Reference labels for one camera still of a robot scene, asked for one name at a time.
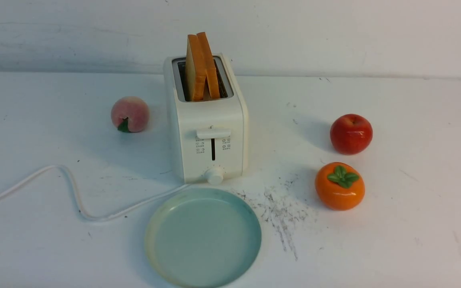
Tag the toast slice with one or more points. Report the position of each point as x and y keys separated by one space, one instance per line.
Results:
x=211 y=74
x=195 y=69

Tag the white two-slot toaster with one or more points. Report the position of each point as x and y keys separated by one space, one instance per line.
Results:
x=209 y=139

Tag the light green round plate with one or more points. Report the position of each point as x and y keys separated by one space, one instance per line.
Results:
x=203 y=238

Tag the pink peach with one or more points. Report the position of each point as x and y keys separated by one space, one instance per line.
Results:
x=130 y=114

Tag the orange persimmon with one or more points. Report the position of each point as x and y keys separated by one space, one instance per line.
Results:
x=339 y=186

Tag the red apple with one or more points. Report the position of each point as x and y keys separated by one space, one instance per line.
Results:
x=351 y=134

